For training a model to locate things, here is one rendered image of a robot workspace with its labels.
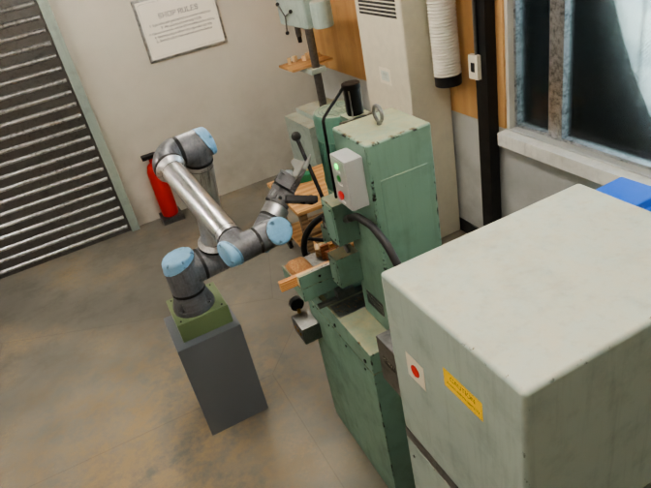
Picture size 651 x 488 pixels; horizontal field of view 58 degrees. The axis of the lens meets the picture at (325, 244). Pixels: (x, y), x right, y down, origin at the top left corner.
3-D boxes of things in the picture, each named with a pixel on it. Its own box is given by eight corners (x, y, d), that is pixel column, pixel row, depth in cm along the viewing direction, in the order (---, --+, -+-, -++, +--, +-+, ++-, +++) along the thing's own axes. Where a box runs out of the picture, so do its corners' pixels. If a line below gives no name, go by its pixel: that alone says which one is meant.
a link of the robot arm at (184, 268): (166, 289, 265) (153, 257, 256) (200, 272, 272) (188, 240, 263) (178, 302, 253) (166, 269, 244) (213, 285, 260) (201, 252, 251)
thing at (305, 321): (311, 322, 258) (307, 308, 254) (323, 337, 248) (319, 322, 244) (294, 329, 255) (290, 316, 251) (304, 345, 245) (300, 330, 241)
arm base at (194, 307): (179, 323, 257) (171, 306, 252) (170, 303, 272) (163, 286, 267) (219, 306, 262) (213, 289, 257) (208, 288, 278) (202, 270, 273)
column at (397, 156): (416, 286, 223) (392, 106, 186) (450, 315, 205) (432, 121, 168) (365, 309, 217) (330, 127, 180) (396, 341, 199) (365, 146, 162)
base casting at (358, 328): (395, 257, 259) (393, 239, 254) (479, 322, 212) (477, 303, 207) (305, 296, 246) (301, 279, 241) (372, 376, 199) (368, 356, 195)
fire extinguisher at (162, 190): (179, 210, 512) (157, 147, 481) (185, 218, 497) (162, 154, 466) (160, 218, 507) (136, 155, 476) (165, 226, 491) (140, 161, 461)
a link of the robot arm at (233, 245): (137, 142, 213) (228, 253, 175) (169, 131, 218) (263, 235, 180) (143, 167, 221) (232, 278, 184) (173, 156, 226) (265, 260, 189)
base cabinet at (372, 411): (413, 372, 295) (395, 256, 259) (486, 450, 248) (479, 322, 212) (334, 411, 283) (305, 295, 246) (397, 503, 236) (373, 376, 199)
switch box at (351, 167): (355, 194, 183) (346, 146, 174) (370, 204, 175) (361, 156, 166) (337, 200, 181) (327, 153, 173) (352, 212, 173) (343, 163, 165)
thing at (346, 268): (355, 270, 211) (349, 242, 205) (363, 279, 205) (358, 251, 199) (331, 280, 208) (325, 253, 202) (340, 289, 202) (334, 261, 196)
